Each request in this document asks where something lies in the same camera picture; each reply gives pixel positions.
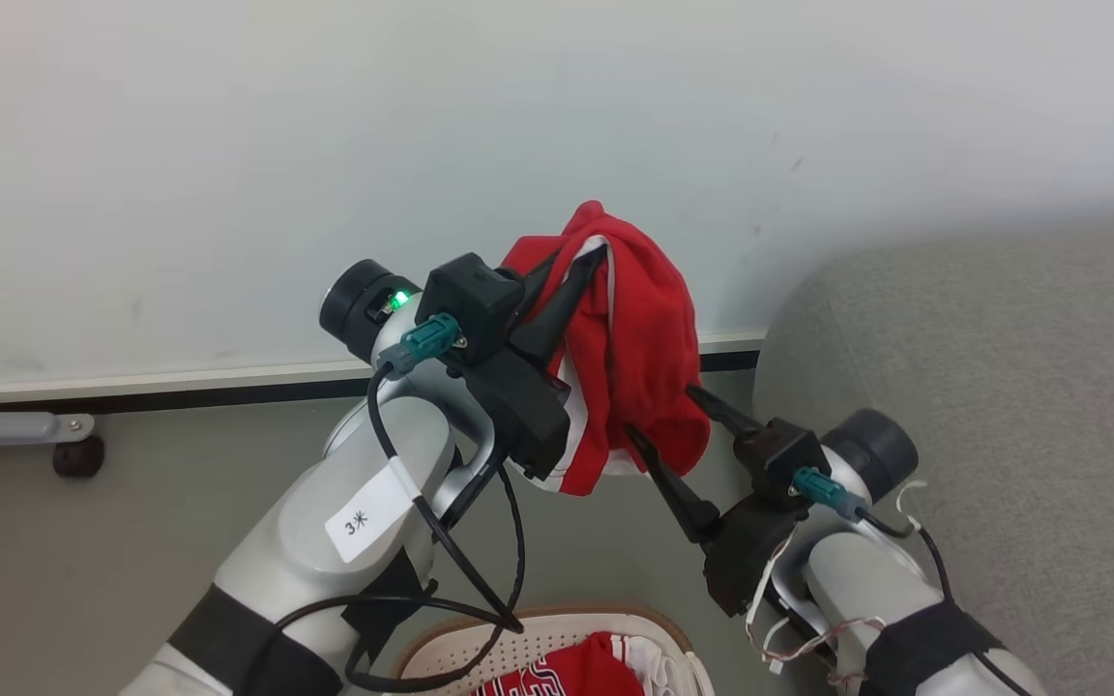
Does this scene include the thin white red wires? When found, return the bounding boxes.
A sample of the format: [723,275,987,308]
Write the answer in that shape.
[744,478,927,689]

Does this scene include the white paper label tag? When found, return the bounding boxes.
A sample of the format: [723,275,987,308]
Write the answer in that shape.
[324,458,421,566]

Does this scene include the red sports jersey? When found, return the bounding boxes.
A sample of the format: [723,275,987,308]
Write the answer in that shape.
[499,200,713,497]

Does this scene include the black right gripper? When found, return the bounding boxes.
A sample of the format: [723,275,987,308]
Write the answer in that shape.
[623,384,811,618]

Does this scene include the black cable with teal plug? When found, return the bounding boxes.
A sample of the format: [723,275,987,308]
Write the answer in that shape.
[238,312,528,694]
[792,466,1037,696]

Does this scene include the white and black baseboard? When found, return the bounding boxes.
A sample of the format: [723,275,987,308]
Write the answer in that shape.
[0,330,771,415]

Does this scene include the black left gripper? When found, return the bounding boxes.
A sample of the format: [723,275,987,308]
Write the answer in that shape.
[463,246,609,482]

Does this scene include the grey fabric sofa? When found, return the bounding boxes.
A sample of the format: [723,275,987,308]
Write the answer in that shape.
[752,213,1114,696]

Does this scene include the black caster wheel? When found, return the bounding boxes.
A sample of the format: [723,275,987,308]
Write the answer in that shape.
[51,434,106,479]

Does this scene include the cream perforated laundry basket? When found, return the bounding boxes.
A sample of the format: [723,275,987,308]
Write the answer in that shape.
[393,605,718,696]

